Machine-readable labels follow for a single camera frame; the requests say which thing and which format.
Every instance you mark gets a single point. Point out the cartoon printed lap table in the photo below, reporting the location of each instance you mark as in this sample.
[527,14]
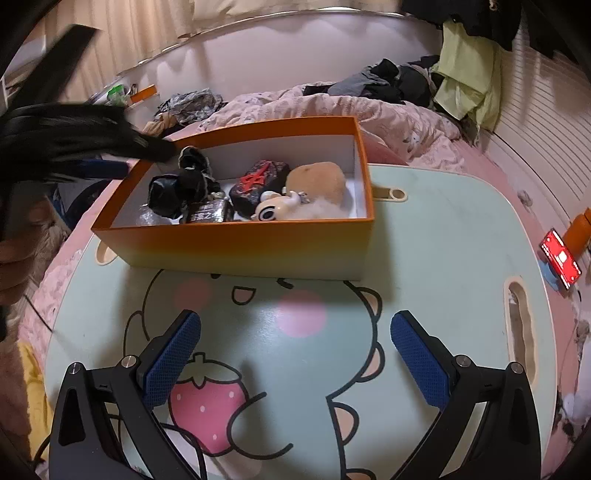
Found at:
[323,106]

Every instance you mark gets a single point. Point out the orange bottle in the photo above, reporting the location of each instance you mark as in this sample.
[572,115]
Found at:
[581,230]

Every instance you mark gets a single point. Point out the black hanging garments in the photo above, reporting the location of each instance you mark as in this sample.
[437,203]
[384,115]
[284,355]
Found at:
[489,18]

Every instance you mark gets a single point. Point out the orange and white box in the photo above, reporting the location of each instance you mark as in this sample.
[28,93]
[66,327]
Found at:
[144,92]

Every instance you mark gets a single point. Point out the green and white bag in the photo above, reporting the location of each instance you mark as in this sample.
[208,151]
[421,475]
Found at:
[117,92]

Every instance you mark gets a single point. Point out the person's brown fluffy clothing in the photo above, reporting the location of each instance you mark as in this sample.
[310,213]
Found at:
[11,392]

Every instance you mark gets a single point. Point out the blue phone stand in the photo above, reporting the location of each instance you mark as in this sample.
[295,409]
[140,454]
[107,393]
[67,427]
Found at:
[551,274]

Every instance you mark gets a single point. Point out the person's left forearm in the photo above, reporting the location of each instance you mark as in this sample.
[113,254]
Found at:
[27,258]

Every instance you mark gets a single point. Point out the pile of dark clothes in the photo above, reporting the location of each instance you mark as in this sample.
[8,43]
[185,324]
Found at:
[369,81]

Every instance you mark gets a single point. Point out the black plastic bag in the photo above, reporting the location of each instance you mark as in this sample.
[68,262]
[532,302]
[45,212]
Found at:
[168,194]

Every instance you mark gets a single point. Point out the yellow cloth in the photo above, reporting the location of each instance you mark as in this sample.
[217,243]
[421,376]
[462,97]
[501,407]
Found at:
[37,397]

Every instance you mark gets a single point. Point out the big-eyed cartoon figure toy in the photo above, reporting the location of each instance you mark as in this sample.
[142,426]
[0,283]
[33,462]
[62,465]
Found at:
[272,207]

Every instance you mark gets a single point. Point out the black and red packet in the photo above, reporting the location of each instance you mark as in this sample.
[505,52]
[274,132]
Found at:
[258,184]

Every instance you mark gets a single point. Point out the smartphone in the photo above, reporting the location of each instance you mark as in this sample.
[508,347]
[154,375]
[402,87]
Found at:
[561,256]

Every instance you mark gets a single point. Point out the beige curtain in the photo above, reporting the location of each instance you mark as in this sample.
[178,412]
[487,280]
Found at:
[152,27]

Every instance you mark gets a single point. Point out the light green hanging garment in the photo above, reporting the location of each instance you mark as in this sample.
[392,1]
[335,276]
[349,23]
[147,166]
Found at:
[461,69]

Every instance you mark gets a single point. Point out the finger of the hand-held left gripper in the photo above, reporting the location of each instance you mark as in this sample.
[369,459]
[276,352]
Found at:
[134,141]
[104,168]

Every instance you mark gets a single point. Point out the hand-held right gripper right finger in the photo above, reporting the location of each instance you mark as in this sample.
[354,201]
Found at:
[418,367]

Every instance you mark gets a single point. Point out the clear plastic wrap ball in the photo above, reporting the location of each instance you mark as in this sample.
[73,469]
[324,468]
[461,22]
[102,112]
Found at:
[150,218]

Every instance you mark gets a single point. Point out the brown plush toy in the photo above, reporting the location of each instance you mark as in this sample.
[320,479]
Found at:
[318,182]

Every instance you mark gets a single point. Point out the orange cardboard box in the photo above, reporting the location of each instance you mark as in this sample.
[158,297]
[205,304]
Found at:
[231,249]

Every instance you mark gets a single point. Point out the dark brown snack packet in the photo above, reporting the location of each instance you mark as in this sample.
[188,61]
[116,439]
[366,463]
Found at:
[207,213]

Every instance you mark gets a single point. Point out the brown plush on bed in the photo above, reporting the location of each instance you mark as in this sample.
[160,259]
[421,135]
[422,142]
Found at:
[161,123]

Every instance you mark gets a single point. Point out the black and white patterned cloth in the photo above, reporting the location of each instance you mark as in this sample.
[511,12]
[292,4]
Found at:
[191,104]

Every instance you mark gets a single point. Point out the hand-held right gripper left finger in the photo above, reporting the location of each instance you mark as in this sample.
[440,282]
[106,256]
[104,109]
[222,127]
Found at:
[173,364]

